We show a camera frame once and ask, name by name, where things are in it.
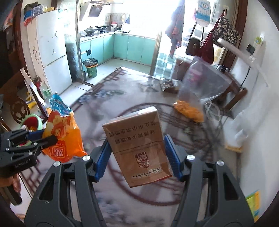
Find brown cigarette carton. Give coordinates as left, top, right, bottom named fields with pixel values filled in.
left=102, top=106, right=172, bottom=188

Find orange snack bag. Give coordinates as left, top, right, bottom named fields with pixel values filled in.
left=43, top=93, right=86, bottom=163

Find black shoulder bag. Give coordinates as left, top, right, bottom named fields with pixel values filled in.
left=185, top=23, right=201, bottom=56

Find red green-rimmed trash bucket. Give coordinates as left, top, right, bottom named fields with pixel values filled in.
left=20, top=114, right=44, bottom=141

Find green kitchen trash bin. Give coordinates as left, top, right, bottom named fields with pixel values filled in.
left=82, top=58, right=98, bottom=78

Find teal kitchen cabinets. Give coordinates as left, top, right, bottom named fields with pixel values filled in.
left=80, top=32, right=156, bottom=66

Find person's left hand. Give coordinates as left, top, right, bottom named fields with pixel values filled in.
left=0, top=174, right=21, bottom=193

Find wooden chair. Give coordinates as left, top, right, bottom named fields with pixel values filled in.
left=0, top=67, right=50, bottom=131

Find floral tablecloth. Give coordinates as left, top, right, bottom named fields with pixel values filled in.
left=19, top=66, right=243, bottom=227

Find dark snack packet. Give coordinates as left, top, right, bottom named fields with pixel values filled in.
left=160, top=79, right=182, bottom=94

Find white desk lamp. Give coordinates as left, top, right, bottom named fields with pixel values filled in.
left=217, top=38, right=270, bottom=153

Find clear plastic zip bag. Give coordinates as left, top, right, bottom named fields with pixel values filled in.
left=174, top=56, right=230, bottom=123

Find blue yellow toy pad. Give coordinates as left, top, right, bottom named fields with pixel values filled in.
left=246, top=190, right=261, bottom=222

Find dark red hanging garment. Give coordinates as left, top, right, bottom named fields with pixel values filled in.
left=196, top=13, right=224, bottom=64

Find white refrigerator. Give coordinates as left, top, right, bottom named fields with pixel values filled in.
left=27, top=10, right=72, bottom=94

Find hanging plaid cloth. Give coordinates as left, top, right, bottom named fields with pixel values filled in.
left=165, top=0, right=185, bottom=59

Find black wok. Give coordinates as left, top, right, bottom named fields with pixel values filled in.
left=84, top=26, right=97, bottom=34

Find patterned tote bag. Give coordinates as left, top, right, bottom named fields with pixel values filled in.
left=212, top=17, right=241, bottom=45

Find range hood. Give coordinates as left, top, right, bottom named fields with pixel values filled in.
left=80, top=2, right=103, bottom=21

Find white charger cable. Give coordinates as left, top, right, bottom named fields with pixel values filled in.
left=203, top=100, right=223, bottom=123

